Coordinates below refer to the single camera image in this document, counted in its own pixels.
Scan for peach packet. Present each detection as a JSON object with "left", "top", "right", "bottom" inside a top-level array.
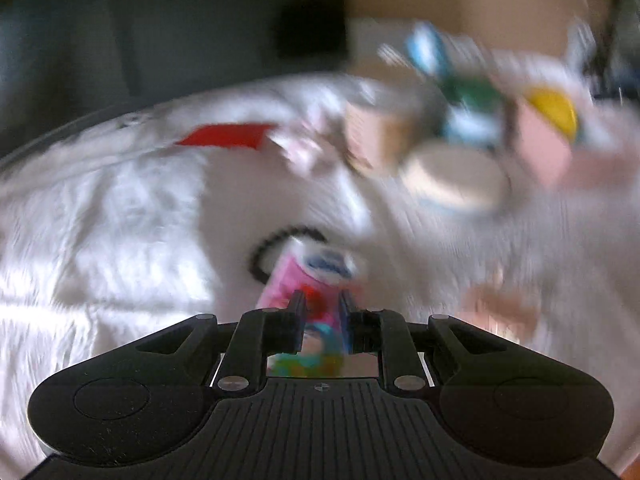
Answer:
[{"left": 460, "top": 280, "right": 542, "bottom": 342}]

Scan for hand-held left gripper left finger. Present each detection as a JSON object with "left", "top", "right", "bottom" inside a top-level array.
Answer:
[{"left": 135, "top": 291, "right": 307, "bottom": 397}]

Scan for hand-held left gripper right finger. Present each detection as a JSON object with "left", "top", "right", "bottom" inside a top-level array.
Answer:
[{"left": 339, "top": 291, "right": 503, "bottom": 397}]

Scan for yellow round lid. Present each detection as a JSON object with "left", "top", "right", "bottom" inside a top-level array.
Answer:
[{"left": 524, "top": 87, "right": 581, "bottom": 137}]

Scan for blue packet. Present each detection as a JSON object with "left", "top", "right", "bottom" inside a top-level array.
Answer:
[{"left": 405, "top": 24, "right": 452, "bottom": 77}]

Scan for red packet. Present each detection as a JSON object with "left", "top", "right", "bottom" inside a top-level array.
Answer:
[{"left": 175, "top": 123, "right": 277, "bottom": 152}]

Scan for green-lidded jar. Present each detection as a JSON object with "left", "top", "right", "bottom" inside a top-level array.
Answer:
[{"left": 440, "top": 72, "right": 505, "bottom": 147}]

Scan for pink box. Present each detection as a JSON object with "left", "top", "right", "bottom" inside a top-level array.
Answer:
[{"left": 515, "top": 95, "right": 640, "bottom": 192}]

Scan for clear jar with beige contents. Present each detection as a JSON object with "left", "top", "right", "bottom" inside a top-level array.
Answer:
[{"left": 342, "top": 85, "right": 442, "bottom": 177}]

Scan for pink printed packet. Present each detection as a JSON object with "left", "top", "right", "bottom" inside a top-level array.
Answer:
[{"left": 255, "top": 237, "right": 370, "bottom": 378}]

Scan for small black box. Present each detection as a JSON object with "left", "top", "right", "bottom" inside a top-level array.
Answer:
[{"left": 275, "top": 7, "right": 349, "bottom": 59}]

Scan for black hair tie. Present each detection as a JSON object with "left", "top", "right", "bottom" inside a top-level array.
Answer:
[{"left": 247, "top": 227, "right": 329, "bottom": 284}]

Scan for white textured bedspread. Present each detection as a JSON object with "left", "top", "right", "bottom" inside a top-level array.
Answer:
[{"left": 0, "top": 72, "right": 640, "bottom": 480}]

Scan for dark furniture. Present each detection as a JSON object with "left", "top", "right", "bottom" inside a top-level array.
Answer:
[{"left": 597, "top": 0, "right": 640, "bottom": 102}]

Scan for pink and white patterned packet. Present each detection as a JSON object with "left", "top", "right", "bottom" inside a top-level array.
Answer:
[{"left": 272, "top": 110, "right": 346, "bottom": 177}]

